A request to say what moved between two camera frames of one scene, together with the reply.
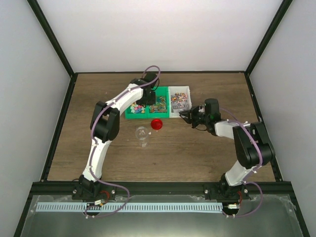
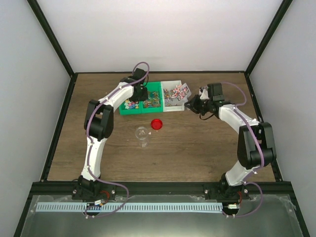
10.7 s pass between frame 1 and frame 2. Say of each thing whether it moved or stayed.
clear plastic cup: stayed
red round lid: stayed
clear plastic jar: stayed
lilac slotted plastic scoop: moved
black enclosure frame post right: stayed
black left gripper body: moved
